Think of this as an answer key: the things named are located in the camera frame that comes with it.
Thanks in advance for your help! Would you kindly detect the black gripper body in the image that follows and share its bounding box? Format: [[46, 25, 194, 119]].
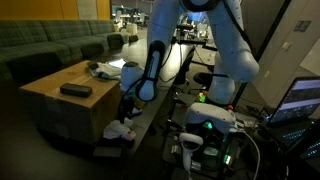
[[117, 98, 135, 123]]

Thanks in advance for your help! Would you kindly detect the white cloth toy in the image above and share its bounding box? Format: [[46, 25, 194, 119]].
[[103, 118, 136, 141]]

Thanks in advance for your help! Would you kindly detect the white towel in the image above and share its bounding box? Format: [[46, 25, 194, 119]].
[[87, 61, 121, 80]]

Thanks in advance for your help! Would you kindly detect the black eraser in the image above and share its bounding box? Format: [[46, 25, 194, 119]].
[[60, 83, 93, 97]]

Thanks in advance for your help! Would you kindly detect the blue cloth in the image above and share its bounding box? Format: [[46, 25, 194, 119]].
[[132, 108, 143, 117]]

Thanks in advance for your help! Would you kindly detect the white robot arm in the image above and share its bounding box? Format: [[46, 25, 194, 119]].
[[125, 0, 259, 106]]

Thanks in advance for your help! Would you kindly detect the large cardboard box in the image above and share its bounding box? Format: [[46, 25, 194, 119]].
[[19, 60, 120, 144]]

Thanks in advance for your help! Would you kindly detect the white tablet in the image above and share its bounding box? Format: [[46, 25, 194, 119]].
[[107, 58, 127, 68]]

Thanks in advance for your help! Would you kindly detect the white VR controller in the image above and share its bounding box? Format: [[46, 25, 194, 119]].
[[179, 133, 203, 171]]

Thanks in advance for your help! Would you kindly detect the white VR headset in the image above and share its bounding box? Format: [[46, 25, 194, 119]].
[[185, 103, 236, 134]]

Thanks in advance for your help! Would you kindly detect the green plaid sofa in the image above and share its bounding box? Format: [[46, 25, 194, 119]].
[[0, 20, 116, 81]]

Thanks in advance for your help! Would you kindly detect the open laptop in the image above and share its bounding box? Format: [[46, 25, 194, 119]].
[[264, 76, 320, 159]]

